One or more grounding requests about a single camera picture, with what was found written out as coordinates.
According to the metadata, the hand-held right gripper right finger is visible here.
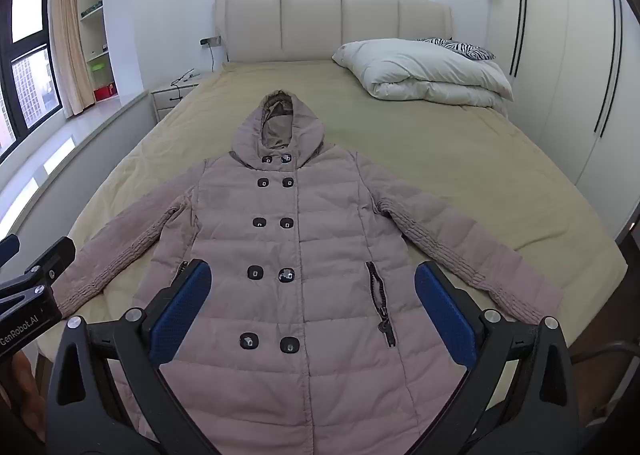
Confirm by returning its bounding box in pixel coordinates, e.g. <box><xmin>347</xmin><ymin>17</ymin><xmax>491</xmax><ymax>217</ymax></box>
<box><xmin>414</xmin><ymin>260</ymin><xmax>596</xmax><ymax>455</ymax></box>

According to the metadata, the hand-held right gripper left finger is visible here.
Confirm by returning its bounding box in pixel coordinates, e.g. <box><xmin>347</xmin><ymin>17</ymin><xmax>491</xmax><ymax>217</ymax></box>
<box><xmin>46</xmin><ymin>259</ymin><xmax>221</xmax><ymax>455</ymax></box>

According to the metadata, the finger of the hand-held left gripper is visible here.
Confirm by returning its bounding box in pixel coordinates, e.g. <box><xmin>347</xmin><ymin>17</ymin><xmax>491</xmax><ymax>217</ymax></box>
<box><xmin>0</xmin><ymin>234</ymin><xmax>21</xmax><ymax>267</ymax></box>
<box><xmin>22</xmin><ymin>235</ymin><xmax>77</xmax><ymax>293</ymax></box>

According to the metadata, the mauve hooded puffer coat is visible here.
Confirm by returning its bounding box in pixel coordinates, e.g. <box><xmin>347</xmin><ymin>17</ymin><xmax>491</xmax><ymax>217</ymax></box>
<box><xmin>54</xmin><ymin>90</ymin><xmax>563</xmax><ymax>455</ymax></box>

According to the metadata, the white window ledge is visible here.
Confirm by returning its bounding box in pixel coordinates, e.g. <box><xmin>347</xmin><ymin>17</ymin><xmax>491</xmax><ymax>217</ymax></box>
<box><xmin>0</xmin><ymin>90</ymin><xmax>153</xmax><ymax>236</ymax></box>

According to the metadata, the bed with beige sheet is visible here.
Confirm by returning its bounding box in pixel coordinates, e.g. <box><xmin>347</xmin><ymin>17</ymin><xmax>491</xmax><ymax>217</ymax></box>
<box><xmin>37</xmin><ymin>60</ymin><xmax>628</xmax><ymax>455</ymax></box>

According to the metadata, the black framed window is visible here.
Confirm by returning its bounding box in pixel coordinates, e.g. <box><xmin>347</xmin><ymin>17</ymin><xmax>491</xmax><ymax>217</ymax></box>
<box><xmin>0</xmin><ymin>0</ymin><xmax>65</xmax><ymax>156</ymax></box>

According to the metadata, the white nightstand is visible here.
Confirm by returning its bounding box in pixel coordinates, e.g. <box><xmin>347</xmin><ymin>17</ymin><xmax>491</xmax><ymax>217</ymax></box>
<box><xmin>151</xmin><ymin>72</ymin><xmax>211</xmax><ymax>123</ymax></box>

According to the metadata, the beige curtain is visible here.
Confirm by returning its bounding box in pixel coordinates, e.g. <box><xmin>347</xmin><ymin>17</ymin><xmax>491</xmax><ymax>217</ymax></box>
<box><xmin>47</xmin><ymin>0</ymin><xmax>96</xmax><ymax>118</ymax></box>

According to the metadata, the white open shelf unit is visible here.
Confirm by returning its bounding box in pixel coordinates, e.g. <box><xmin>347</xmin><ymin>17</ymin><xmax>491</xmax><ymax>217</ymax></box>
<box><xmin>76</xmin><ymin>0</ymin><xmax>121</xmax><ymax>106</ymax></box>

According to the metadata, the white folded duvet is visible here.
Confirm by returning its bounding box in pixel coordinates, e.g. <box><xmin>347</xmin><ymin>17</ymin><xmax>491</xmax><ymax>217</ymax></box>
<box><xmin>332</xmin><ymin>39</ymin><xmax>514</xmax><ymax>108</ymax></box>

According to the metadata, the white wardrobe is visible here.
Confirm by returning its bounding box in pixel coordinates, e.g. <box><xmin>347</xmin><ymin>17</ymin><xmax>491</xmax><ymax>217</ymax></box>
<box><xmin>487</xmin><ymin>0</ymin><xmax>640</xmax><ymax>236</ymax></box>

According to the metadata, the zebra print pillow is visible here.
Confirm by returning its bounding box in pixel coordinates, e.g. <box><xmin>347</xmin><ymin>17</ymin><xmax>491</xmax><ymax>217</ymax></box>
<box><xmin>415</xmin><ymin>37</ymin><xmax>496</xmax><ymax>60</ymax></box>

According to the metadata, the cream padded headboard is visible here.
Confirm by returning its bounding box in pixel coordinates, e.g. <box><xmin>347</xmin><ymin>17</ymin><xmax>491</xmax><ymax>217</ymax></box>
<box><xmin>215</xmin><ymin>0</ymin><xmax>453</xmax><ymax>64</ymax></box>

